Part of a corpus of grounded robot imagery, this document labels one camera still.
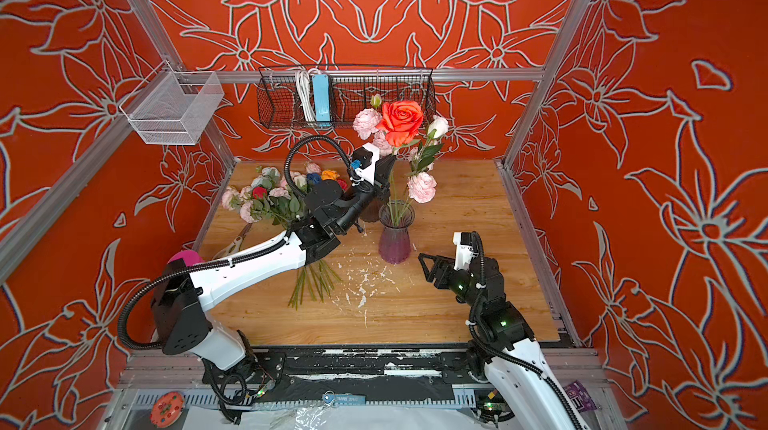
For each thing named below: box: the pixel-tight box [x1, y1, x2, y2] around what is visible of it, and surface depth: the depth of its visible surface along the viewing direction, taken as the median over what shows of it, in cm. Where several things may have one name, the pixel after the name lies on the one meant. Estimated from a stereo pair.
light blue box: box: [312, 74, 331, 127], surface depth 92 cm
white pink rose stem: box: [399, 115, 449, 224], surface depth 73 cm
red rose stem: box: [376, 100, 424, 224], surface depth 54 cm
